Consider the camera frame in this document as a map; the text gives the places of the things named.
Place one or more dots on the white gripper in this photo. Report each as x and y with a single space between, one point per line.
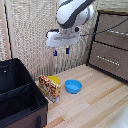
61 39

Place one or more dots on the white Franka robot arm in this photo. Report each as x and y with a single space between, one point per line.
71 12

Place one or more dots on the yellow bowl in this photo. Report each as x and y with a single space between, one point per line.
54 79

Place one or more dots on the beige woven folding screen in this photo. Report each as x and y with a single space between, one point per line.
30 36

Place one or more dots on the blue bowl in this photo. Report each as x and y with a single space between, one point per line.
73 86

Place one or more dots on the brown drawer cabinet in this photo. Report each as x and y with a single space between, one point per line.
110 46

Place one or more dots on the black fabric storage box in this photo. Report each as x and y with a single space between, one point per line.
18 96

